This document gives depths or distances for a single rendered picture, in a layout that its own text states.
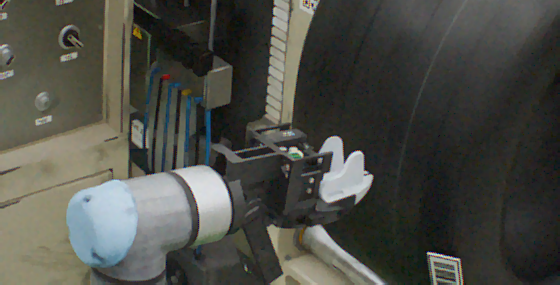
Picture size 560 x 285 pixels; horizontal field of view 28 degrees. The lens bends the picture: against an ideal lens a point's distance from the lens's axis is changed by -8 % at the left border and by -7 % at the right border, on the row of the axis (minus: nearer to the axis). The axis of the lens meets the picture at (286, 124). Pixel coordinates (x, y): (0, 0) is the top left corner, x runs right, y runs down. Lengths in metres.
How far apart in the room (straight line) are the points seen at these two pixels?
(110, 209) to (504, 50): 0.43
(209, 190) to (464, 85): 0.28
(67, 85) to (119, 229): 0.82
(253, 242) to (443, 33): 0.29
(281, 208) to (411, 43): 0.22
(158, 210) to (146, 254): 0.04
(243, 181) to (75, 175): 0.77
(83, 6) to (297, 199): 0.73
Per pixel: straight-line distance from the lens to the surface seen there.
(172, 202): 1.08
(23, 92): 1.81
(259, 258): 1.20
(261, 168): 1.14
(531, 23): 1.21
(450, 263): 1.27
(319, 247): 1.64
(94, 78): 1.88
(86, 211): 1.05
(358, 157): 1.23
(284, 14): 1.71
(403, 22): 1.25
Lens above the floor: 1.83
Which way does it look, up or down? 29 degrees down
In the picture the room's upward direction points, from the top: 5 degrees clockwise
